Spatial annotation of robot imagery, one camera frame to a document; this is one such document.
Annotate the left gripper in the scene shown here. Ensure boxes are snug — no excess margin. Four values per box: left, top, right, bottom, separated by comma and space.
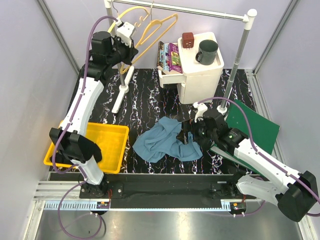
106, 34, 138, 67

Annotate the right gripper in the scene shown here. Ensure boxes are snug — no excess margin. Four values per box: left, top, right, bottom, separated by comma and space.
176, 116, 217, 145

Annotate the orange-yellow plastic hanger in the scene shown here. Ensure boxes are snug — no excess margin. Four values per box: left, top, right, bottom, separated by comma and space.
120, 13, 179, 74

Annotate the blue tank top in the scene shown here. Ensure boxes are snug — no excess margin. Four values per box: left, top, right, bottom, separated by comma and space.
133, 116, 203, 163

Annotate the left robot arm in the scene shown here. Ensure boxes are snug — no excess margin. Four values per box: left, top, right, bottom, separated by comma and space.
49, 31, 138, 198

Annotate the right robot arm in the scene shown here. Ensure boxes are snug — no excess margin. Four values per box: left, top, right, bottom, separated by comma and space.
181, 110, 320, 222

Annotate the pale yellow wavy hanger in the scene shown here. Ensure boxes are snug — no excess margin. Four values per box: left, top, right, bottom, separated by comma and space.
117, 6, 150, 27

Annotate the dark brown book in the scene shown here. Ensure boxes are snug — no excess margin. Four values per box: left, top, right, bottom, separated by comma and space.
156, 41, 165, 71

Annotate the white side cabinet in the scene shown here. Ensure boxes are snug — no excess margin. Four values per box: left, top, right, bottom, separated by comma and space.
158, 32, 224, 104

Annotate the blue book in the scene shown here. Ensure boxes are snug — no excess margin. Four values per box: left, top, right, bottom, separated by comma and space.
160, 41, 170, 74

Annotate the purple book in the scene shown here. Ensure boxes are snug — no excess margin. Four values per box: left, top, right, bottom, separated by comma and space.
168, 43, 183, 74

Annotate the green folder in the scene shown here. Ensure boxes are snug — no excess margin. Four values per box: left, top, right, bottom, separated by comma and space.
219, 99, 280, 175

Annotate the brown cube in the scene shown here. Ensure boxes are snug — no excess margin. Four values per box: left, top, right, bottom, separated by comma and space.
182, 32, 195, 49

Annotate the dark green mug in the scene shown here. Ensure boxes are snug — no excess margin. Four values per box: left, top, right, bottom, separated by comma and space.
195, 39, 219, 66

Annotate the black cloth in bin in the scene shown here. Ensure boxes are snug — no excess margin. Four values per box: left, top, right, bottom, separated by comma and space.
55, 140, 102, 165

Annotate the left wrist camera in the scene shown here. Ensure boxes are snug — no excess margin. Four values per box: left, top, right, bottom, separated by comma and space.
116, 21, 136, 48

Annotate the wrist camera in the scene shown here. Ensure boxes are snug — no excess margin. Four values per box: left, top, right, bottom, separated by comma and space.
116, 21, 136, 48
192, 102, 208, 123

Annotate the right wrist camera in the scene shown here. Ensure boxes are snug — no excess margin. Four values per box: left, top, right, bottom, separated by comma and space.
192, 102, 208, 123

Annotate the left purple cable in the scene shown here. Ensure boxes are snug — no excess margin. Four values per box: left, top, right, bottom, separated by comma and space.
51, 15, 120, 238

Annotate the aluminium frame rail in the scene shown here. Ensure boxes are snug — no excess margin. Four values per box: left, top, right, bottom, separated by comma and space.
34, 181, 263, 214

